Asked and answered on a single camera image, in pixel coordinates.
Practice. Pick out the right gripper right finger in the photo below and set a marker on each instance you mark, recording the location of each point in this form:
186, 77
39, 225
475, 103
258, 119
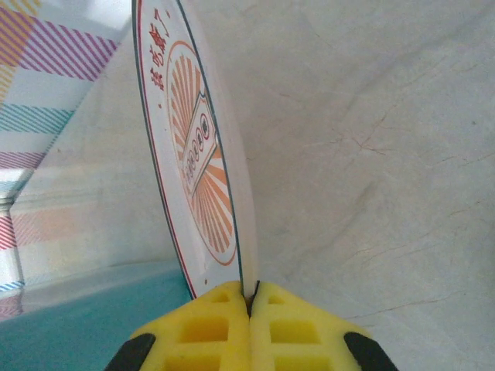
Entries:
298, 332

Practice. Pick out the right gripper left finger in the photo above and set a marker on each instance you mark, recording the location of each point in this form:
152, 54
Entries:
201, 332

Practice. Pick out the teal plastic bin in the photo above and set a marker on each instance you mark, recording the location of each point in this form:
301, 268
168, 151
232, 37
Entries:
58, 340

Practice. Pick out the white plate orange sunburst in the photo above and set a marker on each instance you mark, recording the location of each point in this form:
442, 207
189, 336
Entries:
185, 116

